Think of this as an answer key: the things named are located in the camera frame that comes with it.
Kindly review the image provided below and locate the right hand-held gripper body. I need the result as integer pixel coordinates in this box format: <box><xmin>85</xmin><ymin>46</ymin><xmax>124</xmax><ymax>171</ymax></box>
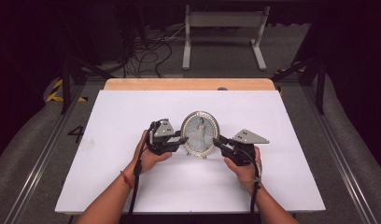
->
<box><xmin>220</xmin><ymin>128</ymin><xmax>271</xmax><ymax>167</ymax></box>

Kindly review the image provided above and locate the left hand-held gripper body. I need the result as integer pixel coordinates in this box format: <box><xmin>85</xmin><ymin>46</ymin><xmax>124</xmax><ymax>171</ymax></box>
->
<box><xmin>147</xmin><ymin>119</ymin><xmax>182</xmax><ymax>156</ymax></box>

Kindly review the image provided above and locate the oval silver picture frame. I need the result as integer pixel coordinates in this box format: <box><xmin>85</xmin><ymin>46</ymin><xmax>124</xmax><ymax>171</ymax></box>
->
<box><xmin>180</xmin><ymin>110</ymin><xmax>221</xmax><ymax>160</ymax></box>

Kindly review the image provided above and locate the person's right hand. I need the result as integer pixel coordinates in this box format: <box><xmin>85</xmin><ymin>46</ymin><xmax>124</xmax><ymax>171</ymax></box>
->
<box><xmin>223</xmin><ymin>146</ymin><xmax>263</xmax><ymax>196</ymax></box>

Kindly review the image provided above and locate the person's left hand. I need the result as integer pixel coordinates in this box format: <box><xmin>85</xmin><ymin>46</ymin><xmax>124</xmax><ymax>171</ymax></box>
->
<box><xmin>132</xmin><ymin>129</ymin><xmax>174</xmax><ymax>175</ymax></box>

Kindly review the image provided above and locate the black metal stand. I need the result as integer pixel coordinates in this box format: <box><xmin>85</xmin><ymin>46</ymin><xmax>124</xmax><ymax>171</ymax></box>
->
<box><xmin>59</xmin><ymin>55</ymin><xmax>116</xmax><ymax>115</ymax></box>
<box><xmin>272</xmin><ymin>57</ymin><xmax>328</xmax><ymax>115</ymax></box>

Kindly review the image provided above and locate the yellow and black floor tape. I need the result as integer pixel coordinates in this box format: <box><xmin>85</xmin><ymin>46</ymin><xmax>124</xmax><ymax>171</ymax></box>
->
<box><xmin>46</xmin><ymin>78</ymin><xmax>89</xmax><ymax>103</ymax></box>

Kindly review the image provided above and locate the white metal stand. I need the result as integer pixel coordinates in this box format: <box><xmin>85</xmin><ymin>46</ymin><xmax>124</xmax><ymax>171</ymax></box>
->
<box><xmin>182</xmin><ymin>4</ymin><xmax>271</xmax><ymax>72</ymax></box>

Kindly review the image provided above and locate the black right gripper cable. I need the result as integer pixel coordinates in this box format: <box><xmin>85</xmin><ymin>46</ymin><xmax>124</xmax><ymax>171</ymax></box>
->
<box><xmin>241</xmin><ymin>148</ymin><xmax>263</xmax><ymax>224</ymax></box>

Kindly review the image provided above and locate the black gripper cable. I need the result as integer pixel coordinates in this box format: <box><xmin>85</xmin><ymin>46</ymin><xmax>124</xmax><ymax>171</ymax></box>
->
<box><xmin>126</xmin><ymin>119</ymin><xmax>163</xmax><ymax>218</ymax></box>
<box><xmin>241</xmin><ymin>148</ymin><xmax>263</xmax><ymax>224</ymax></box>

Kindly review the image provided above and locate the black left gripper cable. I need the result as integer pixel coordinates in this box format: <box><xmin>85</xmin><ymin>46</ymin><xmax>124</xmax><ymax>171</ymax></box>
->
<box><xmin>126</xmin><ymin>119</ymin><xmax>163</xmax><ymax>218</ymax></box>

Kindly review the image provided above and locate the red bracelet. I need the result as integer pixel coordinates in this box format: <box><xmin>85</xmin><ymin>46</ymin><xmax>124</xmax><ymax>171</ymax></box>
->
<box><xmin>120</xmin><ymin>170</ymin><xmax>135</xmax><ymax>190</ymax></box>

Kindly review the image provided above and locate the bundle of black floor cables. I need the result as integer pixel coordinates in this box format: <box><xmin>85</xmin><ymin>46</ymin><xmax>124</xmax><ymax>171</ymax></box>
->
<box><xmin>121</xmin><ymin>26</ymin><xmax>188</xmax><ymax>79</ymax></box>

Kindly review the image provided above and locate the aluminium floor rail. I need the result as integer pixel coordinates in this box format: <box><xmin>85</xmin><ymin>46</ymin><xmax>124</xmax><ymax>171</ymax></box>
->
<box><xmin>303</xmin><ymin>83</ymin><xmax>381</xmax><ymax>224</ymax></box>
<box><xmin>4</xmin><ymin>83</ymin><xmax>84</xmax><ymax>224</ymax></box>

